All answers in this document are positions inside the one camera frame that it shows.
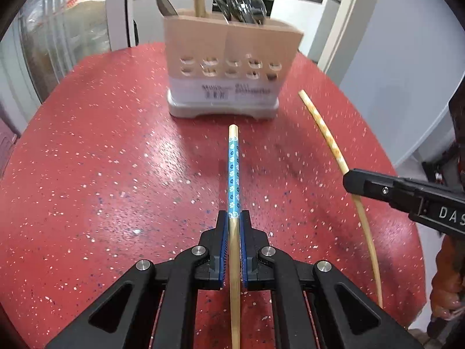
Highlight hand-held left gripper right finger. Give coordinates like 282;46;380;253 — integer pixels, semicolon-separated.
240;210;424;349

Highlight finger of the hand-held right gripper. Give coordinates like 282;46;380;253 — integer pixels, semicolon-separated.
342;168;407;208

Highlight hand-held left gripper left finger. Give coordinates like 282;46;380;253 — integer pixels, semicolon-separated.
45;210;230;349

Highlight orange pattern chopstick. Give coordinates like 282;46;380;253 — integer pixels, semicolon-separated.
298;90;384;309

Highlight blue flower pattern chopstick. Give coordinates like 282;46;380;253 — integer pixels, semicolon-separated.
228;124;242;349

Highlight beige utensil holder grey base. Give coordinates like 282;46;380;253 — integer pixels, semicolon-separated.
163;9;305;119

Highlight person's right hand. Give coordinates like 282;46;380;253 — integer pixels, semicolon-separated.
430;233;465;320

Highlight dark pointed metal utensil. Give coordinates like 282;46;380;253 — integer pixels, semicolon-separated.
155;0;178;17

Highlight glass door cabinet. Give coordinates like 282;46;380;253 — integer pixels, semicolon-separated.
15;0;139;99

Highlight white door frame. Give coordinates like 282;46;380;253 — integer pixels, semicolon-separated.
278;0;386;88

